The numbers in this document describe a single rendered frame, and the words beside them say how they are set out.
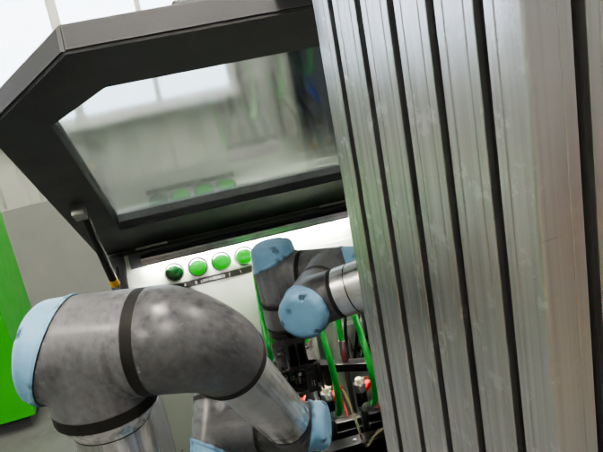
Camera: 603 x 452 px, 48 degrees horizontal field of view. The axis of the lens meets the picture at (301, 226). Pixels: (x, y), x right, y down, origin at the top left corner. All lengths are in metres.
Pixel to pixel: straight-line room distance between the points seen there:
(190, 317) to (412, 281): 0.27
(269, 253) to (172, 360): 0.46
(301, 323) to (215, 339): 0.30
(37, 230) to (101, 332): 4.67
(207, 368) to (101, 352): 0.11
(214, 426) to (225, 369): 0.37
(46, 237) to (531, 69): 5.13
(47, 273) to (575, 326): 5.16
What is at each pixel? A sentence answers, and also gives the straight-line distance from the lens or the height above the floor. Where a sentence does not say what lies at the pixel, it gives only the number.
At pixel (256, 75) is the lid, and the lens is 1.03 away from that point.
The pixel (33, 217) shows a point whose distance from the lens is 5.35.
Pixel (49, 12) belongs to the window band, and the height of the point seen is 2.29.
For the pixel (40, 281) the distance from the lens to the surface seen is 5.47.
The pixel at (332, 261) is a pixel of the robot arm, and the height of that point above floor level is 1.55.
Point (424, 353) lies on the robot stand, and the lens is 0.53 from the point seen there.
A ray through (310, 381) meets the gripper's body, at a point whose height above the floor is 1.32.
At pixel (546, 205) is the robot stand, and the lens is 0.37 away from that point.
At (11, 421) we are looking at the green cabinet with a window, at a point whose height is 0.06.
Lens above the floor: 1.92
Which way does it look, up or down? 17 degrees down
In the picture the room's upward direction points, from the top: 11 degrees counter-clockwise
